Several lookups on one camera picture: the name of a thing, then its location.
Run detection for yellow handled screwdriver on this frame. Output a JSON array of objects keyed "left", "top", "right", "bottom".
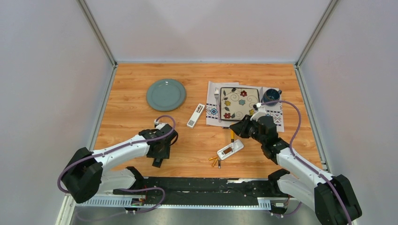
[{"left": 230, "top": 130, "right": 235, "bottom": 143}]

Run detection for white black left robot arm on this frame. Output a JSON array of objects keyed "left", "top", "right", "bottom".
[{"left": 57, "top": 123, "right": 178, "bottom": 203}]

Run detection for teal round plate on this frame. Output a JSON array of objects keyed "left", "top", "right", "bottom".
[{"left": 146, "top": 79, "right": 187, "bottom": 112}]

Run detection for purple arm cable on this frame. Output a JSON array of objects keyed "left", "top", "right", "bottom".
[
  {"left": 261, "top": 100, "right": 352, "bottom": 225},
  {"left": 57, "top": 115, "right": 176, "bottom": 194}
]

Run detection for dark blue mug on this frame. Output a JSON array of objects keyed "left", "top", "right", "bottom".
[{"left": 262, "top": 89, "right": 282, "bottom": 106}]

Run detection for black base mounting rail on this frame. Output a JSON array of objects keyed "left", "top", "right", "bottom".
[{"left": 113, "top": 166, "right": 291, "bottom": 214}]

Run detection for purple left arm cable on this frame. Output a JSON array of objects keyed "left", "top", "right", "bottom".
[{"left": 57, "top": 115, "right": 176, "bottom": 194}]

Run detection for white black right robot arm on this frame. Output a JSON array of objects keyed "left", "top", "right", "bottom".
[{"left": 230, "top": 115, "right": 362, "bottom": 225}]

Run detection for white patterned placemat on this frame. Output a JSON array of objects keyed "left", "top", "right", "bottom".
[{"left": 206, "top": 82, "right": 269, "bottom": 127}]

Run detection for long white remote control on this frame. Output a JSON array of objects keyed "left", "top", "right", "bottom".
[{"left": 186, "top": 104, "right": 205, "bottom": 128}]

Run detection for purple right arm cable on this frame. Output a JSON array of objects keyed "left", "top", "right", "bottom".
[{"left": 261, "top": 100, "right": 352, "bottom": 225}]

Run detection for floral square ceramic plate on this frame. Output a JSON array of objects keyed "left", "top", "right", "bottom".
[{"left": 220, "top": 87, "right": 260, "bottom": 121}]

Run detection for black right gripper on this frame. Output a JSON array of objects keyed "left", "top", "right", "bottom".
[{"left": 230, "top": 115, "right": 265, "bottom": 145}]

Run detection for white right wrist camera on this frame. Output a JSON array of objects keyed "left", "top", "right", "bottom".
[{"left": 250, "top": 103, "right": 267, "bottom": 121}]

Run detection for short white remote control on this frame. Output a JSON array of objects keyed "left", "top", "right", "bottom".
[{"left": 217, "top": 140, "right": 244, "bottom": 160}]

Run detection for silver fork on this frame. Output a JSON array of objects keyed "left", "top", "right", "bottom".
[{"left": 214, "top": 87, "right": 222, "bottom": 123}]

